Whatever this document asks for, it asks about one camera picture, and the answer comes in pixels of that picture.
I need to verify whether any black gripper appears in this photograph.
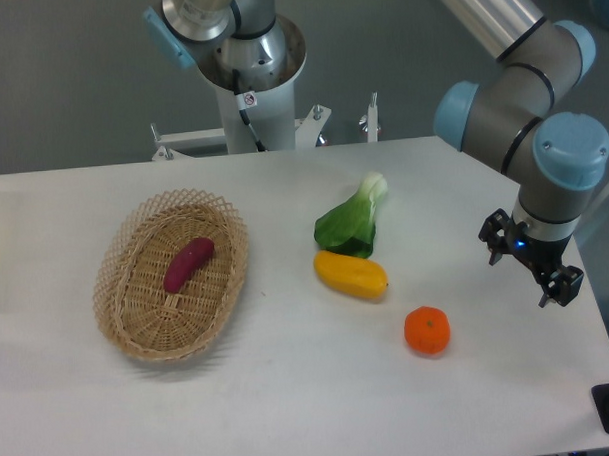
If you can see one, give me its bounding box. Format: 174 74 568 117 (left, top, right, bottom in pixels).
478 208 584 308

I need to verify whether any purple sweet potato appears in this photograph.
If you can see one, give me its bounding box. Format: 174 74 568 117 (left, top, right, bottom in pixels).
162 237 215 294

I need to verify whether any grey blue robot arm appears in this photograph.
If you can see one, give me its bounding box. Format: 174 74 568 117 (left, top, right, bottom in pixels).
143 0 609 305

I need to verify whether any woven wicker basket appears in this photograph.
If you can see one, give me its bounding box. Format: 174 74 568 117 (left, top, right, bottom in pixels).
93 189 248 362

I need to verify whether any orange tangerine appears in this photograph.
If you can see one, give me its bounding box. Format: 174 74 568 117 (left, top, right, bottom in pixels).
404 306 451 355

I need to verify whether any yellow mango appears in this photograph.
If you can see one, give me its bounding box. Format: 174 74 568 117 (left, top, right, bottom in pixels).
313 250 389 300

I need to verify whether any green bok choy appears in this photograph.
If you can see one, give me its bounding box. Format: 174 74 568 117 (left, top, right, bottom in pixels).
314 172 388 259

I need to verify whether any white clamp post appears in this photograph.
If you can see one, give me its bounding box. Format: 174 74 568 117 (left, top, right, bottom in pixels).
358 91 382 143

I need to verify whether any white base frame bracket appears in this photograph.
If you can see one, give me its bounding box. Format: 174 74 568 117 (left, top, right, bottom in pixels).
151 104 332 162

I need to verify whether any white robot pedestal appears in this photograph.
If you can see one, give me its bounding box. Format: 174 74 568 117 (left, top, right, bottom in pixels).
199 15 307 155

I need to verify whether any black cable on pedestal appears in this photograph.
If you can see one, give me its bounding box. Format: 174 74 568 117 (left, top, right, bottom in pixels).
231 68 268 154

